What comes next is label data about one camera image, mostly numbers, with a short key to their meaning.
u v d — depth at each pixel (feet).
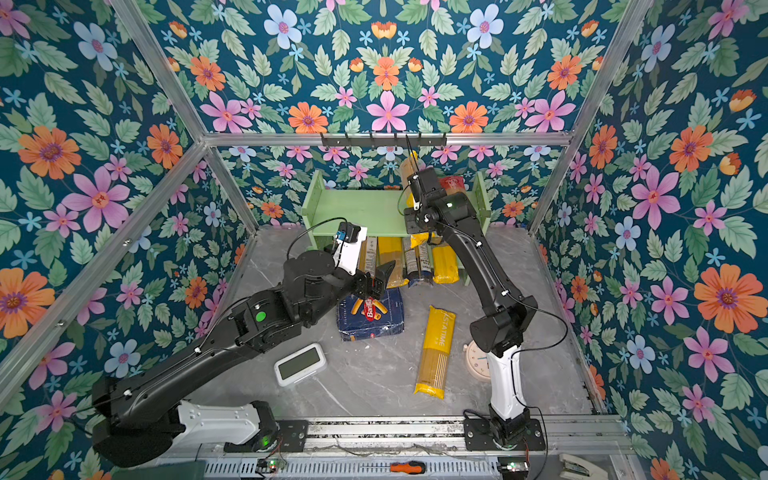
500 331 1.59
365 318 2.90
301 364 2.67
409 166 2.67
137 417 1.24
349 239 1.62
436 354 2.77
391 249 3.04
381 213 2.96
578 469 2.22
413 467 2.26
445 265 2.95
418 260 2.97
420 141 2.94
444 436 2.46
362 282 1.74
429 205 1.88
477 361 2.73
